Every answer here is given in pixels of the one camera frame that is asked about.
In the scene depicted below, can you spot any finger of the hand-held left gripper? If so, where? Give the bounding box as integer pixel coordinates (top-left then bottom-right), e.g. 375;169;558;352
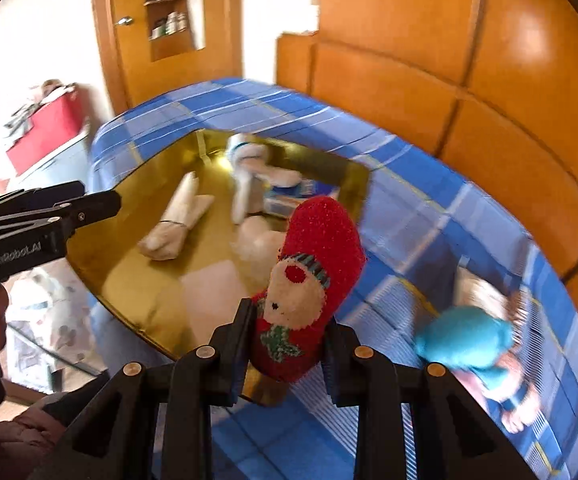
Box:
0;190;122;235
0;181;86;217

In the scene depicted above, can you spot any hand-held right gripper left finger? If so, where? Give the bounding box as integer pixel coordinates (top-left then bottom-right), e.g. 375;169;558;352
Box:
29;297;255;480

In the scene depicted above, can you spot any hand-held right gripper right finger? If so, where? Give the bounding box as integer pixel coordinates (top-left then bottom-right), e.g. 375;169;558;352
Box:
320;317;534;480

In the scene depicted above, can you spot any gold metal tray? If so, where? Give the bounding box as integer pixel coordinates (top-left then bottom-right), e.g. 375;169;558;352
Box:
64;129;375;406

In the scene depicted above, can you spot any beige cloth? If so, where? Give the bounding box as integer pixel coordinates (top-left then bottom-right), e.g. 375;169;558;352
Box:
136;171;216;262

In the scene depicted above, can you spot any teal fuzzy sock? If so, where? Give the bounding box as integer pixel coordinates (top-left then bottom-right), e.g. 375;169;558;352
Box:
414;305;516;392

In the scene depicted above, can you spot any red christmas sock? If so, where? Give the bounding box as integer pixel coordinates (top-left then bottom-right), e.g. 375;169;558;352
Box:
249;196;368;384

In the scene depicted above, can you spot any white sock with blue stripe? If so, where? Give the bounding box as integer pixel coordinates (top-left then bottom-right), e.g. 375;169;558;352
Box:
225;134;303;224

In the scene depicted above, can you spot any blue and white small box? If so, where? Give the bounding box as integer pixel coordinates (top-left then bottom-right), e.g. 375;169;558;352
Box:
264;177;341;221

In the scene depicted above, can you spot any mauve fuzzy sock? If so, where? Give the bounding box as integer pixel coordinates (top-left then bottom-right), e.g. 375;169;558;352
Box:
456;270;530;332

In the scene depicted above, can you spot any pink smooth cloth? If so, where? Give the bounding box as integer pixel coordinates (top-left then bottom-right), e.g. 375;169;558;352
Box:
484;360;542;434

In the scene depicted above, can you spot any grey plastic storage bin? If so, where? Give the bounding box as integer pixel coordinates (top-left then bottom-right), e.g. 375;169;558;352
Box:
0;127;93;196

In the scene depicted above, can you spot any red fabric box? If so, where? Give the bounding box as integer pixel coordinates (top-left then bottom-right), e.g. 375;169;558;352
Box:
6;92;83;176

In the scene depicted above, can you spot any white printed plastic bag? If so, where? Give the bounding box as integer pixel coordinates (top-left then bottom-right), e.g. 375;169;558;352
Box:
4;265;101;392

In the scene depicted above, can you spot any pile of clothes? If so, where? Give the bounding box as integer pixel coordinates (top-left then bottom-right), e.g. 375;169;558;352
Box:
4;79;77;131

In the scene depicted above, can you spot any wooden door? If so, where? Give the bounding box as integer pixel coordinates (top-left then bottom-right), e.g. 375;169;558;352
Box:
92;0;243;117

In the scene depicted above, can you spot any collection of small shelf bottles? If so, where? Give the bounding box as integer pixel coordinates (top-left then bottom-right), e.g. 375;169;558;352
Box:
145;0;188;41

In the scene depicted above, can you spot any blue plaid bed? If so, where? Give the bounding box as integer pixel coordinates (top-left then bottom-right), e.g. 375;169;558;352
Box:
89;77;578;480

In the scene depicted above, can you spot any narrow mirror panel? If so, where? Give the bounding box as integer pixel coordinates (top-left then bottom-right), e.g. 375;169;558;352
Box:
186;0;206;52

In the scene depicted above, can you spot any wooden wardrobe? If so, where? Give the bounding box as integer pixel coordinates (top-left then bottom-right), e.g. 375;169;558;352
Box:
275;0;578;376

